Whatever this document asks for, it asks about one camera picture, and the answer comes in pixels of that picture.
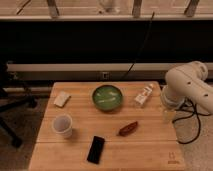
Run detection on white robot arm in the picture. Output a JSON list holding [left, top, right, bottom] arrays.
[[161, 61, 213, 114]]

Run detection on green bowl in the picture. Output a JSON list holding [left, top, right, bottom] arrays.
[[92, 85, 123, 112]]

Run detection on white plastic bottle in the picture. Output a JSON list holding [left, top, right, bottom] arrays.
[[134, 84, 154, 106]]

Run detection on white sponge block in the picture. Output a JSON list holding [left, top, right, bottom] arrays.
[[54, 91, 71, 107]]

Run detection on black phone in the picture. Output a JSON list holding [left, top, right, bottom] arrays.
[[87, 136, 105, 164]]

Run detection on black office chair base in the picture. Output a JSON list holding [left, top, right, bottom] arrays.
[[0, 62, 37, 148]]

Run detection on wall power outlet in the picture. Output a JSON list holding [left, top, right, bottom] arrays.
[[101, 72, 109, 80]]

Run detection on black hanging cable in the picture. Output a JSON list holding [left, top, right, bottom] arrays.
[[120, 11, 156, 81]]

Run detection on black cable on floor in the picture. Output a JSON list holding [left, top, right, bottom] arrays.
[[172, 98, 213, 145]]

